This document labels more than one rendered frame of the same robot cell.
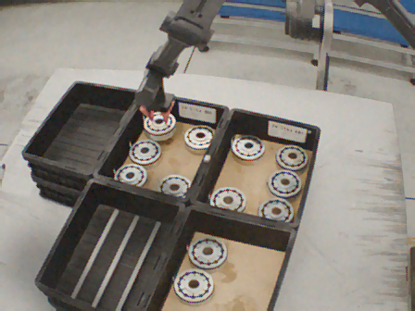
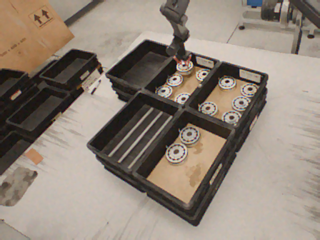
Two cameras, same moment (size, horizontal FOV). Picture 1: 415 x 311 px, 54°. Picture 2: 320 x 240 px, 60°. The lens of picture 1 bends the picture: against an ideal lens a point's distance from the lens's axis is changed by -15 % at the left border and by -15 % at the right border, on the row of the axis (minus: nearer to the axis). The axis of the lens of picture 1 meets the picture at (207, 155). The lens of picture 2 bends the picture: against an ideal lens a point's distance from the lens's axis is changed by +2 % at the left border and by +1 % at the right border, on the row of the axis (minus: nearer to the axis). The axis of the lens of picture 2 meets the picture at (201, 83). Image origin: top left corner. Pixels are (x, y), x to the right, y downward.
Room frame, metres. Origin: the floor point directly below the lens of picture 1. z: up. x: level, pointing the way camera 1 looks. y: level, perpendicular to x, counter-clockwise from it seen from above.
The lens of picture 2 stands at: (-0.04, -0.35, 1.95)
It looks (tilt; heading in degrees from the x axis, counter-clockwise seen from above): 44 degrees down; 19
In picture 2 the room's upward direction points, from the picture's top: 10 degrees counter-clockwise
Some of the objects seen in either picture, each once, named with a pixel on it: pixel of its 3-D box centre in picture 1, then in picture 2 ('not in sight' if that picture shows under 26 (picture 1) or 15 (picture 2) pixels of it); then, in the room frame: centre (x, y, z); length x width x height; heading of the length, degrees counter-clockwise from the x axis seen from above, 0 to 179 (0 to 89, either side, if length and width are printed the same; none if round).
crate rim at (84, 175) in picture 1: (81, 124); (143, 62); (1.11, 0.41, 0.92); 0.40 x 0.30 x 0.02; 160
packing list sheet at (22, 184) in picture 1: (21, 160); (112, 78); (1.16, 0.74, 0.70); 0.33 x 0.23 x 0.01; 167
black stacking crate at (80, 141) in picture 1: (84, 135); (146, 68); (1.11, 0.41, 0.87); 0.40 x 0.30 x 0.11; 160
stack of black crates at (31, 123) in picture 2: not in sight; (50, 119); (1.02, 1.41, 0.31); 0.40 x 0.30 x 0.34; 167
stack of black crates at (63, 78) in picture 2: not in sight; (80, 83); (1.41, 1.32, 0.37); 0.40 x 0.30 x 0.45; 167
